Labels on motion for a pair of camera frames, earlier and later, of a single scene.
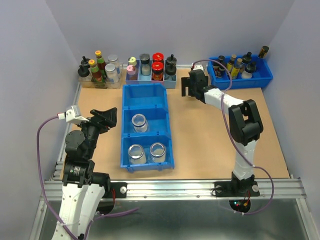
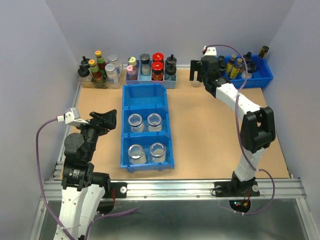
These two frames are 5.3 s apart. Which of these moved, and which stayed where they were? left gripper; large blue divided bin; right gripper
Moved: right gripper
Stayed: left gripper; large blue divided bin
